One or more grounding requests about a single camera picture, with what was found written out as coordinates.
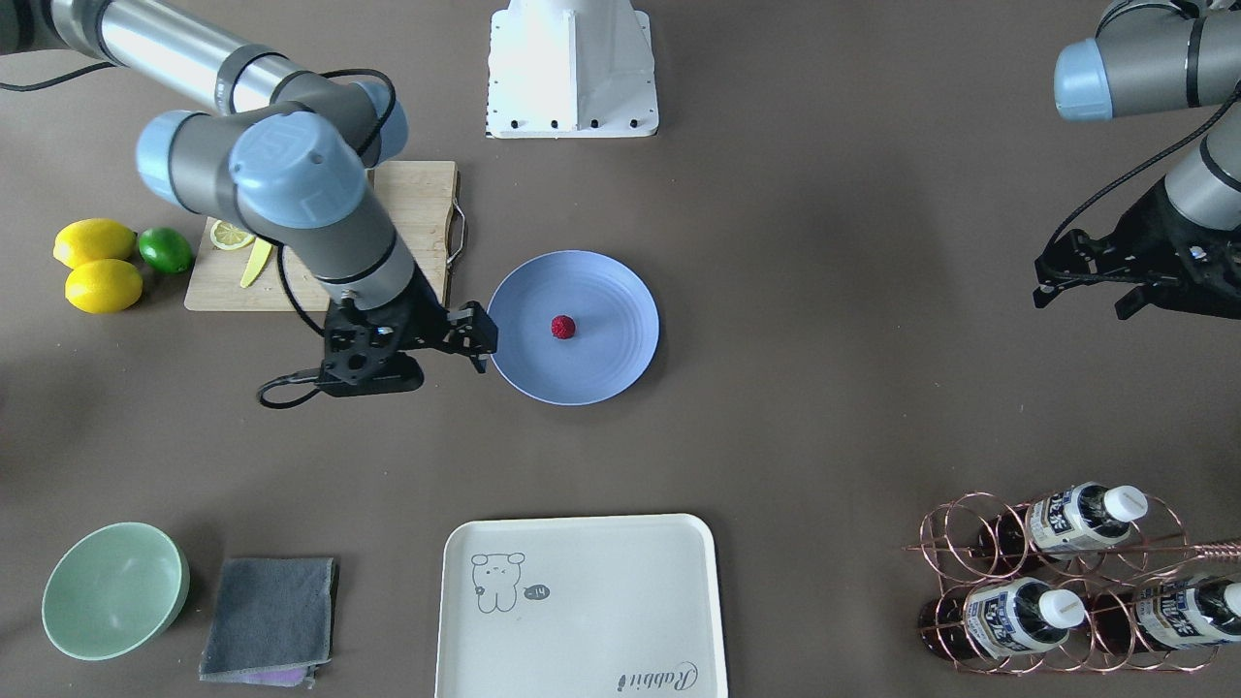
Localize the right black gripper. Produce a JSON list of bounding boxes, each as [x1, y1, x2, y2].
[[374, 267, 499, 374]]

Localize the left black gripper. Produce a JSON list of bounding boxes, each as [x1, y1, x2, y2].
[[1033, 181, 1240, 320]]

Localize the red strawberry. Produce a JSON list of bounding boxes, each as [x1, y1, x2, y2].
[[549, 314, 577, 340]]

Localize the blue round plate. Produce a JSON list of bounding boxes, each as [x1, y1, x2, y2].
[[488, 250, 660, 406]]

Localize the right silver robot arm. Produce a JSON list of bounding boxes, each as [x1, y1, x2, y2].
[[2, 1, 496, 386]]

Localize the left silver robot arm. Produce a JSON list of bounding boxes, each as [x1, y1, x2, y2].
[[1033, 1, 1240, 319]]

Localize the wooden cutting board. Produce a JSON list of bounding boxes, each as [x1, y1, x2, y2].
[[182, 161, 458, 312]]

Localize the yellow plastic knife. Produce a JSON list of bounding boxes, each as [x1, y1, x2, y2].
[[240, 238, 273, 288]]

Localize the lemon slice lower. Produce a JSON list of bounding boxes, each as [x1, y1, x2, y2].
[[207, 220, 256, 251]]

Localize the dark drink bottle upper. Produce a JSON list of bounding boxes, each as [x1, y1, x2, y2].
[[975, 482, 1150, 575]]

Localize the dark drink bottle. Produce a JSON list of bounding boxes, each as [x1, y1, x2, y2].
[[917, 576, 1087, 662], [1090, 575, 1240, 655], [975, 482, 1150, 575]]

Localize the cream rabbit tray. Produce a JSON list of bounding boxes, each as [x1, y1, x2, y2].
[[436, 514, 730, 697]]

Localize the green lime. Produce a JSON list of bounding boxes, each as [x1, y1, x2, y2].
[[137, 227, 194, 274]]

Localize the grey folded cloth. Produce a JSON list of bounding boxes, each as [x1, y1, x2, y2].
[[199, 556, 336, 686]]

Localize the yellow lemon near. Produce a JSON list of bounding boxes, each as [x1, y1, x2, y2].
[[65, 258, 143, 314]]

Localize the yellow lemon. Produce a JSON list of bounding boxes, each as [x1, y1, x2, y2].
[[65, 258, 143, 314], [52, 217, 137, 270]]

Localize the yellow lemon far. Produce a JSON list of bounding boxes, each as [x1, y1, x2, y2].
[[52, 217, 137, 270]]

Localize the green bowl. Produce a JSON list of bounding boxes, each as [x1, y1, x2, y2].
[[41, 522, 190, 661]]

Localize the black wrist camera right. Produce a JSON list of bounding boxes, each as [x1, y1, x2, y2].
[[314, 301, 424, 397]]

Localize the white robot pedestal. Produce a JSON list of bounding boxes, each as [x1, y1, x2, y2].
[[485, 1, 660, 139]]

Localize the copper wire bottle rack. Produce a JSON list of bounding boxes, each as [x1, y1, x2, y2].
[[908, 492, 1240, 676]]

